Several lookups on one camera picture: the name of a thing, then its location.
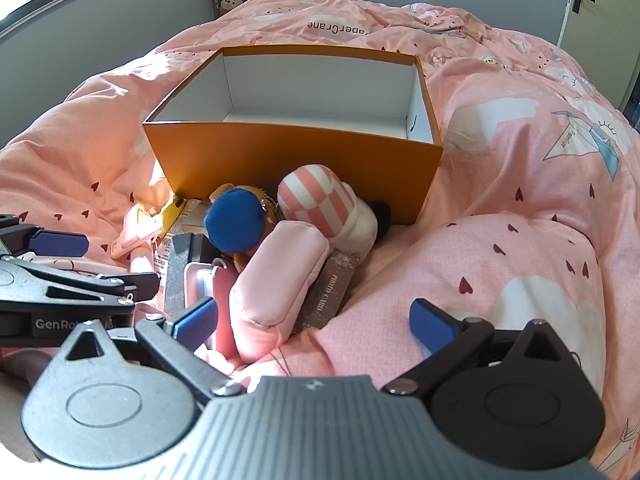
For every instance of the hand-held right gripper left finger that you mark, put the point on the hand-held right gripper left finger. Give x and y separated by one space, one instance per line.
195 322

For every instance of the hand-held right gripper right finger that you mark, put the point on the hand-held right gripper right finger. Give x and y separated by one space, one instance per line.
430 322

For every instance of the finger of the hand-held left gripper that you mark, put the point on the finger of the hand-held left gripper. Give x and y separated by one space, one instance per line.
57 245
135 281

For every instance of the pink card wallet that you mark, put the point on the pink card wallet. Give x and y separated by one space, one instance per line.
202 282

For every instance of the black textured box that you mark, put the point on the black textured box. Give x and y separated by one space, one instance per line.
175 270

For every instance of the pink clip holder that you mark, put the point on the pink clip holder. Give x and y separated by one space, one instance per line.
135 230

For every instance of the pink fabric pouch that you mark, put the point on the pink fabric pouch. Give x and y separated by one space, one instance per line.
270 285

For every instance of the brown bear plush blue hat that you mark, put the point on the brown bear plush blue hat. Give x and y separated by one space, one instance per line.
232 220

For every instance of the pink white striped plush toy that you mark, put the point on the pink white striped plush toy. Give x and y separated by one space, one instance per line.
310 195

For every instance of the orange cardboard box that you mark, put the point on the orange cardboard box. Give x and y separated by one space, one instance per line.
300 170

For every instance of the white tube yellow cap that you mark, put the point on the white tube yellow cap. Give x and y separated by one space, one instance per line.
170 210

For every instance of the pink printed blanket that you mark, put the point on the pink printed blanket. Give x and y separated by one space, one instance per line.
500 160

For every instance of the grey door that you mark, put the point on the grey door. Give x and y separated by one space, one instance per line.
600 45

